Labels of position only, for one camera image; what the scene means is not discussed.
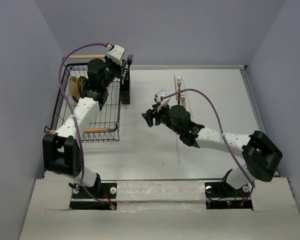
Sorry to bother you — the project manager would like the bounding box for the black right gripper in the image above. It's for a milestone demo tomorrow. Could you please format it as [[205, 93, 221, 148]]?
[[141, 101, 182, 135]]

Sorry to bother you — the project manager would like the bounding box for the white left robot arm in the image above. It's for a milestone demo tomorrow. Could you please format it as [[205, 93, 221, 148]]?
[[42, 57, 127, 198]]

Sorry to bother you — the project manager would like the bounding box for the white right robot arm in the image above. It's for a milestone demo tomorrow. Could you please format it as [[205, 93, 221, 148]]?
[[141, 104, 283, 196]]

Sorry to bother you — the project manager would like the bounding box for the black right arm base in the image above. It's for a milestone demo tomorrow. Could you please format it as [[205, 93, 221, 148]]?
[[204, 181, 253, 210]]

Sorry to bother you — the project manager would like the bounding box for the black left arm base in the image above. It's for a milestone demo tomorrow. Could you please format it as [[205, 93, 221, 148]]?
[[68, 181, 118, 211]]

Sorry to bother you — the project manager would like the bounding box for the yellow brown plate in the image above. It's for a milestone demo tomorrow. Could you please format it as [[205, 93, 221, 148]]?
[[77, 76, 86, 98]]

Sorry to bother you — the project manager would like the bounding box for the black perforated utensil caddy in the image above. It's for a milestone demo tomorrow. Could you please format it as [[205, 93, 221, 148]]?
[[120, 67, 131, 105]]

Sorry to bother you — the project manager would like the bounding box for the orange wooden chopstick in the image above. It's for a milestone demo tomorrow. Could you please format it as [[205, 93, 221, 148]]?
[[174, 75, 178, 101]]

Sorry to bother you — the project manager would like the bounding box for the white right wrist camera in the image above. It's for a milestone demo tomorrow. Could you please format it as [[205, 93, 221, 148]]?
[[154, 89, 171, 112]]

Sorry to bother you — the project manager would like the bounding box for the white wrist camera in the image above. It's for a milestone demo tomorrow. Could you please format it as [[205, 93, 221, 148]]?
[[154, 89, 171, 112], [105, 44, 126, 66]]

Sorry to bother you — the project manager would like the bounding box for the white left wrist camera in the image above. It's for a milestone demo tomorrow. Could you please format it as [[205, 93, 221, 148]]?
[[105, 44, 126, 66]]

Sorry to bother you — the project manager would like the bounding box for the silver fork black riveted handle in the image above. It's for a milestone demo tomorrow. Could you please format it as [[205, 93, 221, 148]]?
[[176, 76, 182, 105]]

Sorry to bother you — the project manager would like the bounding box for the black wire dish rack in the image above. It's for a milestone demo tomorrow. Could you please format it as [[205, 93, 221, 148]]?
[[44, 60, 121, 143]]

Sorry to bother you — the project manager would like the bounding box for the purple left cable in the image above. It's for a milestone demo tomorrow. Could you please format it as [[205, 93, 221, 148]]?
[[58, 42, 116, 207]]

